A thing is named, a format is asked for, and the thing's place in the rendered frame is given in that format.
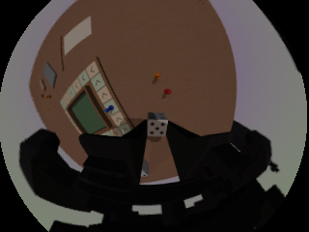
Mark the beige game board with arrow squares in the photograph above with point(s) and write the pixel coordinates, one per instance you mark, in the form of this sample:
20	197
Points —
84	110

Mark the ring of beige board squares with arrows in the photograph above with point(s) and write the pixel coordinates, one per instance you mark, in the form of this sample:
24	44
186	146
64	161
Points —
109	86

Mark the dark blue pawn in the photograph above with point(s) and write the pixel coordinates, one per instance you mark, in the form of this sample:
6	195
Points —
109	108

